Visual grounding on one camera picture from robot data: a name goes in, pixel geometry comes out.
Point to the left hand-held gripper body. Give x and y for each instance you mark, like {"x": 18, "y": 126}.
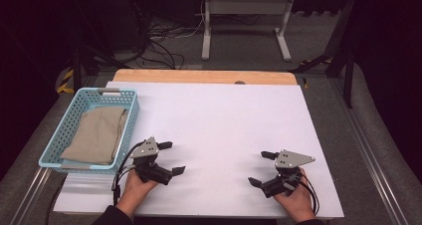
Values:
{"x": 146, "y": 162}

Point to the beige pants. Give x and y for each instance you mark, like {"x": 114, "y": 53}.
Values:
{"x": 96, "y": 135}

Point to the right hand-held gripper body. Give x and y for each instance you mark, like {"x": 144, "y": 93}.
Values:
{"x": 288, "y": 162}

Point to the person's left hand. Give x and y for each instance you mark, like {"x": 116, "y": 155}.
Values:
{"x": 137, "y": 190}

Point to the aluminium floor rail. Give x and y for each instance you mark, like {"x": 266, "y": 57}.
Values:
{"x": 368, "y": 152}
{"x": 30, "y": 198}

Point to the person's right hand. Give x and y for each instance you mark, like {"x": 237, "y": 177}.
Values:
{"x": 297, "y": 201}

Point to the black metal stand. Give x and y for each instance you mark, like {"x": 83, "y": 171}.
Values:
{"x": 346, "y": 69}
{"x": 78, "y": 65}

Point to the yellow black hazard tape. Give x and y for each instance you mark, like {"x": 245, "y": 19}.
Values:
{"x": 313, "y": 61}
{"x": 65, "y": 82}

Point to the wooden table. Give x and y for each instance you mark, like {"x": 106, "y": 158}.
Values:
{"x": 199, "y": 76}

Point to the white table board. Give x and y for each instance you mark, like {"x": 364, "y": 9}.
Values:
{"x": 232, "y": 118}

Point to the white metal stand frame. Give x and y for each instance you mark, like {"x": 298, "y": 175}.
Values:
{"x": 245, "y": 6}

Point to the light blue plastic basket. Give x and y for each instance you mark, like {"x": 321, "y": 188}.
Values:
{"x": 66, "y": 125}

